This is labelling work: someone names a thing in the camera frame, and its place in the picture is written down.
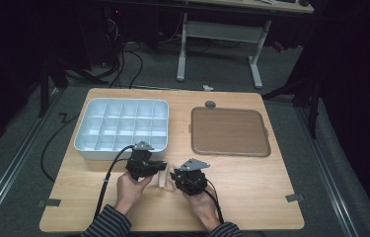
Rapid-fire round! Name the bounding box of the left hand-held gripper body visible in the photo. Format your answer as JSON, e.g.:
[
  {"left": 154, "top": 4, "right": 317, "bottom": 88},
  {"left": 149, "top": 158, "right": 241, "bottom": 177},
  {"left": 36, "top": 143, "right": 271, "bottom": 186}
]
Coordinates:
[{"left": 124, "top": 140, "right": 161, "bottom": 182}]

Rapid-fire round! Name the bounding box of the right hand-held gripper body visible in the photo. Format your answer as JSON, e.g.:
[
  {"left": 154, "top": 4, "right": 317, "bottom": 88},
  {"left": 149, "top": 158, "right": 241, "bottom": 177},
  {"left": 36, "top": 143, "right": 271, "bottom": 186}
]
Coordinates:
[{"left": 174, "top": 158, "right": 212, "bottom": 198}]

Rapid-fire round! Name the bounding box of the person's left hand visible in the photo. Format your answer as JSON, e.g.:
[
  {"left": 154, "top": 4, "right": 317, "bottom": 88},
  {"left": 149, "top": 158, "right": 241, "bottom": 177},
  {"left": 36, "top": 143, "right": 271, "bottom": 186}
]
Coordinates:
[{"left": 114, "top": 170, "right": 155, "bottom": 215}]

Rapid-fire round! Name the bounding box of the person's right hand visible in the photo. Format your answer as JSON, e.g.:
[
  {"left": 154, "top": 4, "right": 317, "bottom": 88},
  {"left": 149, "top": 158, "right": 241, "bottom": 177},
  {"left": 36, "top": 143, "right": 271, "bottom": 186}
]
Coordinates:
[{"left": 184, "top": 184, "right": 222, "bottom": 233}]

